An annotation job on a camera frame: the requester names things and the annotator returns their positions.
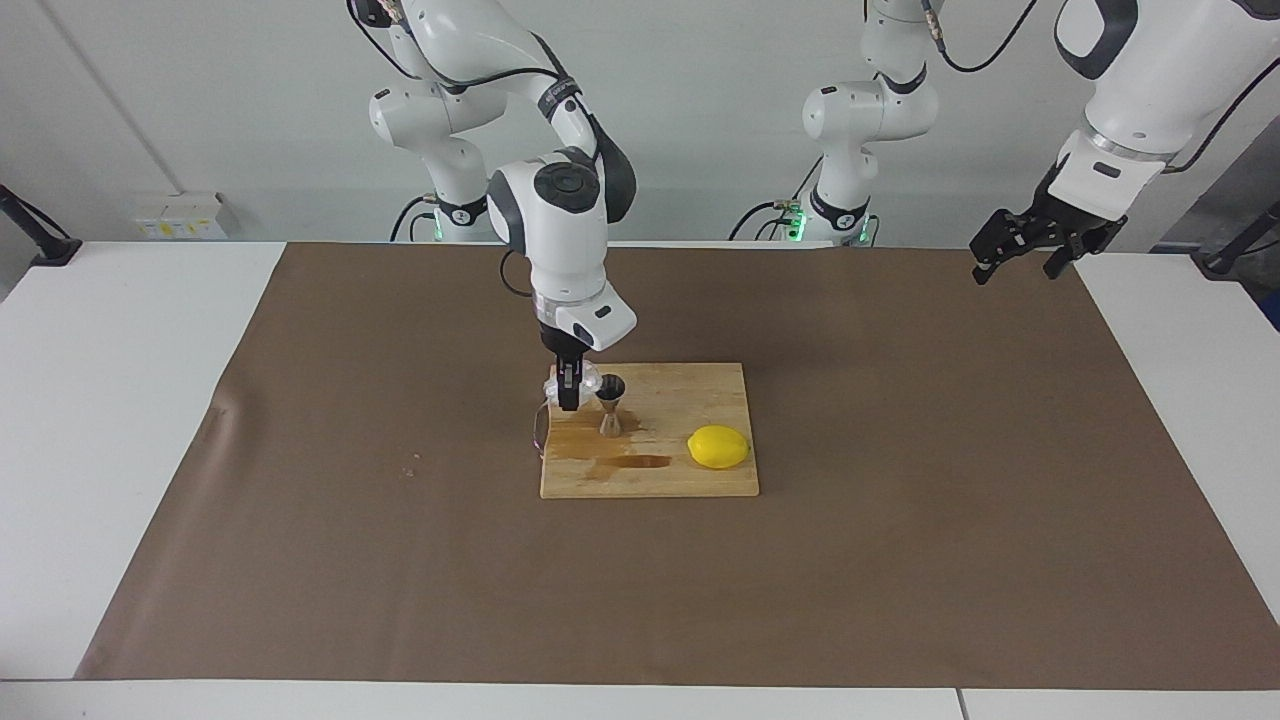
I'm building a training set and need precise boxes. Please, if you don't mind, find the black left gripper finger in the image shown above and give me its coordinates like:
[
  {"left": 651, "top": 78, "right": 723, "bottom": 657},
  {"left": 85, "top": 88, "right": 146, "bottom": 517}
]
[
  {"left": 968, "top": 207, "right": 1051, "bottom": 288},
  {"left": 1042, "top": 222, "right": 1129, "bottom": 281}
]

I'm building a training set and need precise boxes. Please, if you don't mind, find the clear textured glass cup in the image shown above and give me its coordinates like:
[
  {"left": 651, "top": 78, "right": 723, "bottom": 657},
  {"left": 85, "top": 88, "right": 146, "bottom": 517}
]
[{"left": 543, "top": 364, "right": 607, "bottom": 403}]

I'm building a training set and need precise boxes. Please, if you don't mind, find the steel double jigger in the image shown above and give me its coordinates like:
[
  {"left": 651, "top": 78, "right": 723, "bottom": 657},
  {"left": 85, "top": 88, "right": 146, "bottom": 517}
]
[{"left": 595, "top": 374, "right": 628, "bottom": 438}]

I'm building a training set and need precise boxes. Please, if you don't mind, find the wooden cutting board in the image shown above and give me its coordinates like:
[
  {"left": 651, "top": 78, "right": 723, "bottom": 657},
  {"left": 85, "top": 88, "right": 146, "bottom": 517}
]
[{"left": 533, "top": 362, "right": 761, "bottom": 499}]

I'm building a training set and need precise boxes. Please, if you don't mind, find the black clamp stand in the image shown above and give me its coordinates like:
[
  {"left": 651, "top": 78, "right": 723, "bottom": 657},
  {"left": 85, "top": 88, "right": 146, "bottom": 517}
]
[
  {"left": 0, "top": 185, "right": 83, "bottom": 267},
  {"left": 1195, "top": 200, "right": 1280, "bottom": 281}
]

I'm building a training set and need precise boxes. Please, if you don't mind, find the yellow lemon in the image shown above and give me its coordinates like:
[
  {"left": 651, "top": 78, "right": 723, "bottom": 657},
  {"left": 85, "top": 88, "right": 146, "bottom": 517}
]
[{"left": 687, "top": 424, "right": 751, "bottom": 470}]

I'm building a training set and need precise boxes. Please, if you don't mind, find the dark grey partition panel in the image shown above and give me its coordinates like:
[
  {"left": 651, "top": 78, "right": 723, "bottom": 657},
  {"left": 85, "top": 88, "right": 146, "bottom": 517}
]
[{"left": 1150, "top": 115, "right": 1280, "bottom": 251}]

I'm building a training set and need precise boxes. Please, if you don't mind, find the brown paper table mat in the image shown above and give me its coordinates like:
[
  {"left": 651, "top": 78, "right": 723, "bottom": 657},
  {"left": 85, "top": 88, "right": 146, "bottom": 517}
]
[{"left": 75, "top": 240, "right": 1280, "bottom": 691}]

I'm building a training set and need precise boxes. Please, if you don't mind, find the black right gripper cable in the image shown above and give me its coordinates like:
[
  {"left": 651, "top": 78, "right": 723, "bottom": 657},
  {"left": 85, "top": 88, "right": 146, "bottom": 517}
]
[{"left": 345, "top": 0, "right": 571, "bottom": 299}]

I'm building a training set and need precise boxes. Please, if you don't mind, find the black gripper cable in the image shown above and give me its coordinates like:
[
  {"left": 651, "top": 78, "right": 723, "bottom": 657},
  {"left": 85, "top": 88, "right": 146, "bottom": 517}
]
[
  {"left": 345, "top": 0, "right": 571, "bottom": 299},
  {"left": 925, "top": 0, "right": 1280, "bottom": 176}
]

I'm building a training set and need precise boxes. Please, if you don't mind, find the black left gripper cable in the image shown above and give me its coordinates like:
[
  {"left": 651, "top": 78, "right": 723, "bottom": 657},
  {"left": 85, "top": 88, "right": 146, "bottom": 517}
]
[{"left": 925, "top": 0, "right": 1280, "bottom": 176}]

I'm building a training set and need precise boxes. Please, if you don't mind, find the black base cable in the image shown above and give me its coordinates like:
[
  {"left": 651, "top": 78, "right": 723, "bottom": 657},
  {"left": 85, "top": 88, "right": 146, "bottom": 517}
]
[
  {"left": 390, "top": 195, "right": 441, "bottom": 243},
  {"left": 728, "top": 200, "right": 806, "bottom": 241}
]

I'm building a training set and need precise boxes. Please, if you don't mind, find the white wall socket box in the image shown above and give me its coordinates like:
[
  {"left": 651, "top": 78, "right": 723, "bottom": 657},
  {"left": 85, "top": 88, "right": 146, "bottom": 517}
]
[{"left": 133, "top": 192, "right": 231, "bottom": 241}]

